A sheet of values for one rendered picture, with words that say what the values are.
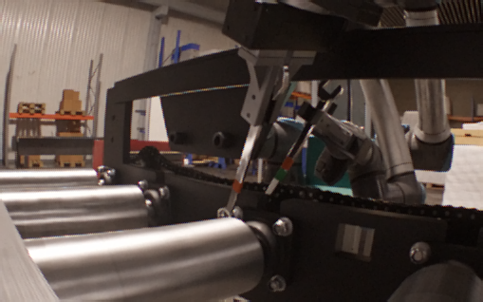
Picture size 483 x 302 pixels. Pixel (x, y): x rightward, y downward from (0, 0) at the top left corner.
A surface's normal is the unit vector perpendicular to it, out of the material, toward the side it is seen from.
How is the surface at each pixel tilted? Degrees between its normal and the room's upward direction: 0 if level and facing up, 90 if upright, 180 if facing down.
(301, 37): 123
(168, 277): 70
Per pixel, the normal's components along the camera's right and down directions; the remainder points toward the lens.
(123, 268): 0.56, -0.62
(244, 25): -0.78, 0.21
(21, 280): 0.05, -1.00
